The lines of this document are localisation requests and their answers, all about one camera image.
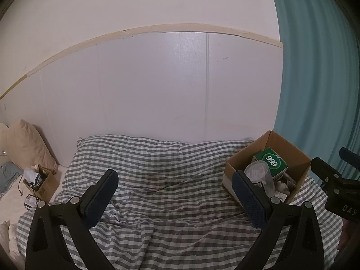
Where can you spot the clear plastic bag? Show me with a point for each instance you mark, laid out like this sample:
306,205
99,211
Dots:
259,174

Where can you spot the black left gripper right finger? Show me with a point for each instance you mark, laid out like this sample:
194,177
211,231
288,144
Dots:
303,246

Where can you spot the white headboard panel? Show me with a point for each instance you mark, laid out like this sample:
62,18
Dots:
189,85

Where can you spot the small brown cardboard box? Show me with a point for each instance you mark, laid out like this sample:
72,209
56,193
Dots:
41,182

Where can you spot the teal curtain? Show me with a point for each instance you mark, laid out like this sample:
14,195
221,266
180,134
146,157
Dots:
319,103

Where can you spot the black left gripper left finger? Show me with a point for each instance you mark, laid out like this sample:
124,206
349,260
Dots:
46,246

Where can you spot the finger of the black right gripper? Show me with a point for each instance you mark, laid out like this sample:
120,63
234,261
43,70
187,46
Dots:
329,177
350,157

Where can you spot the beige pillow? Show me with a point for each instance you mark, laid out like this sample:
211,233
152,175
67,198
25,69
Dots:
23,145

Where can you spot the white packet with cable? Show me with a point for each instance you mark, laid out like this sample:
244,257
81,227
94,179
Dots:
30,202

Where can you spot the green white medicine box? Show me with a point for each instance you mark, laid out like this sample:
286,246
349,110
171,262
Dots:
276,164

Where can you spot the grey white checkered duvet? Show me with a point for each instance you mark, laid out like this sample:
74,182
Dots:
171,211

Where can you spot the small white plush object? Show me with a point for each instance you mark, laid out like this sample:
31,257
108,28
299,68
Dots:
282,187

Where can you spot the blue grey cloth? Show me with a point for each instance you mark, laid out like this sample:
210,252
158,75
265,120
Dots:
8,174

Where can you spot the large brown cardboard box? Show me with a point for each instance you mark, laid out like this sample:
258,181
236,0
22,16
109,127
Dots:
299,163

